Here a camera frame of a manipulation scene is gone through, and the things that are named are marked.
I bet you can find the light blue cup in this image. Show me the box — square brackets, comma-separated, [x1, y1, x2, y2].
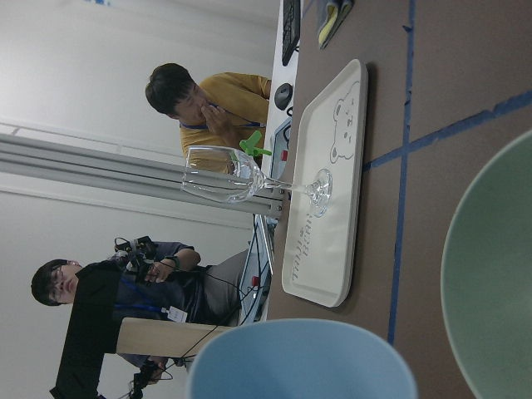
[185, 318, 418, 398]

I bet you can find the green bowl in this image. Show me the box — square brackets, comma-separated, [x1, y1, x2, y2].
[441, 133, 531, 398]

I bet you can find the clear wine glass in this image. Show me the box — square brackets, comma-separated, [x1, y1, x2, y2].
[182, 145, 333, 217]

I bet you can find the grabber stick green tip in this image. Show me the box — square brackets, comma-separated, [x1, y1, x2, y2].
[239, 131, 272, 158]

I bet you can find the blue teach pendant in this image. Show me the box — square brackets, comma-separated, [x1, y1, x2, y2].
[270, 117, 292, 179]
[239, 215, 273, 325]

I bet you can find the white bear tray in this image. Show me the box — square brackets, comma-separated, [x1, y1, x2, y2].
[282, 59, 368, 308]

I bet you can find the person in yellow shirt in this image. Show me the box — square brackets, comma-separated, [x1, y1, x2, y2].
[145, 63, 271, 155]

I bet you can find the black computer mouse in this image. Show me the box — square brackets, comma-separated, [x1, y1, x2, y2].
[273, 82, 293, 111]

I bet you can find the person in black shirt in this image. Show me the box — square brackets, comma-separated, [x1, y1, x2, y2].
[31, 239, 248, 398]

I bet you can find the black keyboard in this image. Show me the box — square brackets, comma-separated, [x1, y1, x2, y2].
[282, 0, 301, 67]

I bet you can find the aluminium frame post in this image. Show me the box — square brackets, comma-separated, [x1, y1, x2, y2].
[1, 134, 283, 218]

